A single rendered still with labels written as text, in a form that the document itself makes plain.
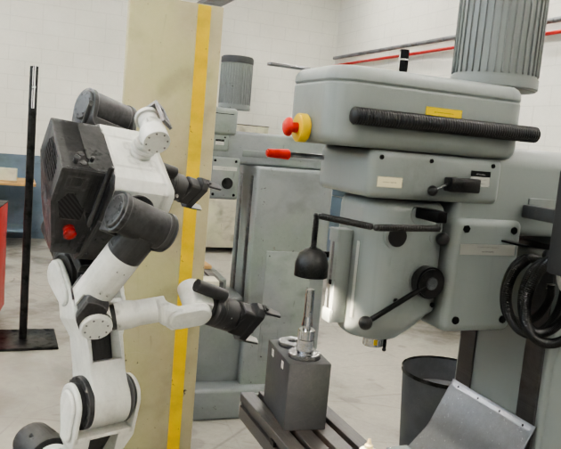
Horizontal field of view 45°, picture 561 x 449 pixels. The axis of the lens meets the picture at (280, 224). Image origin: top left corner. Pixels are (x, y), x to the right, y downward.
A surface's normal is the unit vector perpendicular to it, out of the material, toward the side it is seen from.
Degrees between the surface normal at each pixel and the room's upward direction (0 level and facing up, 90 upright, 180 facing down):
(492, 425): 63
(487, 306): 90
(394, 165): 90
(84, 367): 90
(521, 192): 90
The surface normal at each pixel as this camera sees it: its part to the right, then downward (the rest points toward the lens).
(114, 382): 0.61, -0.36
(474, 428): -0.79, -0.47
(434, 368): 0.05, 0.07
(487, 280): 0.37, 0.15
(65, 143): 0.48, -0.73
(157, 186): 0.57, -0.10
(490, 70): -0.34, 0.09
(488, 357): -0.92, -0.04
